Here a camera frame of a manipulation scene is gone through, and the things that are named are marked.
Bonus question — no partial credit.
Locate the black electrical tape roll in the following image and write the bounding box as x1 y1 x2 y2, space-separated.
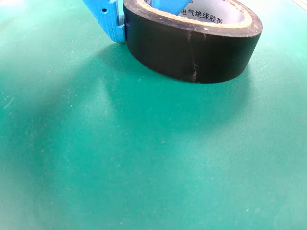
122 0 263 84

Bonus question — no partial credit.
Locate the green table mat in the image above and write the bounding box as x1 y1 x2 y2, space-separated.
0 0 307 230

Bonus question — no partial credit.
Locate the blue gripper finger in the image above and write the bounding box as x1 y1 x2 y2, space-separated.
83 0 127 44
150 0 192 16

